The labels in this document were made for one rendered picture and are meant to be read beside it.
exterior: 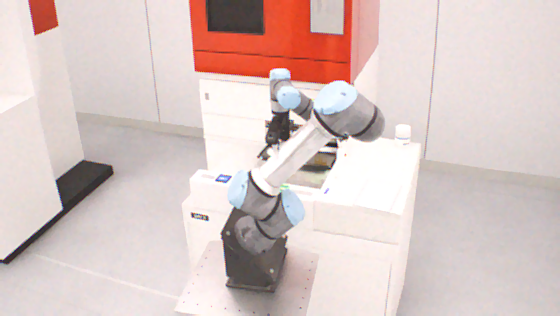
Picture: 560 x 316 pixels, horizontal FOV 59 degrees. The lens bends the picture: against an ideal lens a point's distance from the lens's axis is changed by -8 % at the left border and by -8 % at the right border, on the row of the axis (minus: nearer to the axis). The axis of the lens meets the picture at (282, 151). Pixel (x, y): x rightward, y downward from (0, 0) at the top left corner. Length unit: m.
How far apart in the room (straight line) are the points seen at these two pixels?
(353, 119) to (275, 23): 1.07
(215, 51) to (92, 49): 2.65
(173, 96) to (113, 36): 0.79
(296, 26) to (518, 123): 2.20
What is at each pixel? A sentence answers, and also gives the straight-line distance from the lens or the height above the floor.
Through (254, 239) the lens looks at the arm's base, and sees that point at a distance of 1.79.
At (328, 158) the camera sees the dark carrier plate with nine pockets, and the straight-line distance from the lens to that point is 2.53.
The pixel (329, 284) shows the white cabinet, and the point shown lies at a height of 0.55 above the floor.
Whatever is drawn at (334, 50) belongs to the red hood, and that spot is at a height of 1.39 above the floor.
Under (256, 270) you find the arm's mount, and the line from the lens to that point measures 1.85.
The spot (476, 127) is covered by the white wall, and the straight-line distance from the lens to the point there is 4.15.
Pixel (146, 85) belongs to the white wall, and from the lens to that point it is 4.94.
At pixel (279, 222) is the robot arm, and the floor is 1.10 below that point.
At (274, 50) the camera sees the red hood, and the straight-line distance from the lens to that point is 2.53.
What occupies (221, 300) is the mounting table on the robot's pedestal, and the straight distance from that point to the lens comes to 1.88.
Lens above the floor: 2.10
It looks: 28 degrees down
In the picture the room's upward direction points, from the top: 2 degrees counter-clockwise
